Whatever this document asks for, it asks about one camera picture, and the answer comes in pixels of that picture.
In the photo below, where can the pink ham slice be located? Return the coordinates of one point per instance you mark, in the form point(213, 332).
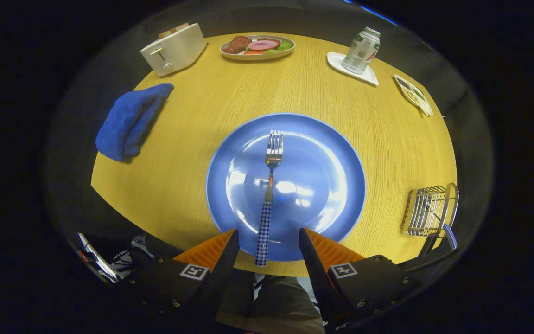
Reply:
point(263, 44)

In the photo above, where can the white toaster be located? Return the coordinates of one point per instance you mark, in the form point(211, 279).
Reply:
point(179, 46)

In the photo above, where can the grey food plate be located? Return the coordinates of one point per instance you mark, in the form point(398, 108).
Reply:
point(257, 57)

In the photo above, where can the green lettuce leaf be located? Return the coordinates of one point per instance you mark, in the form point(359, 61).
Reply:
point(285, 45)

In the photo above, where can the blue round plate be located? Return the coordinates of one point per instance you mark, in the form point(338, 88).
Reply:
point(318, 185)

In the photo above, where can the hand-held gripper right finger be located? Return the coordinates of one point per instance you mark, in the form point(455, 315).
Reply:
point(318, 278)

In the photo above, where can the white divided snack dish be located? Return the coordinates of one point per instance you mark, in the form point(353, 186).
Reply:
point(417, 99)

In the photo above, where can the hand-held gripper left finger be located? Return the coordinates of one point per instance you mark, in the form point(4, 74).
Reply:
point(220, 278)

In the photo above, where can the white square coaster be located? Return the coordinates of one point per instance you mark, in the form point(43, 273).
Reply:
point(336, 60)

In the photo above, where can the white side board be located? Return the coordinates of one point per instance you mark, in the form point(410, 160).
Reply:
point(98, 262)

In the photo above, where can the blue folded cloth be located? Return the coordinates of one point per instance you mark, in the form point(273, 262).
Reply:
point(128, 120)

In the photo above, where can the toast slice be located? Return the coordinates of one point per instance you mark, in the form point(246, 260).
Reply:
point(180, 27)
point(167, 33)

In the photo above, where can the brown meat piece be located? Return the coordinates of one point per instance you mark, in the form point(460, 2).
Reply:
point(237, 45)

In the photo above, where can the red tomato slice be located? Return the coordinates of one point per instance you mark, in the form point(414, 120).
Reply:
point(253, 52)

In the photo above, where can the white green drink bottle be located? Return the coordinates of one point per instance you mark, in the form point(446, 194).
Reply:
point(359, 51)

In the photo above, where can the person's grey shorts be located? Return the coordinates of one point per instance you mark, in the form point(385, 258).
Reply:
point(276, 306)

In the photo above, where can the black table clamp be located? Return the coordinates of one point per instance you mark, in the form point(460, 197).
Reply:
point(427, 246)

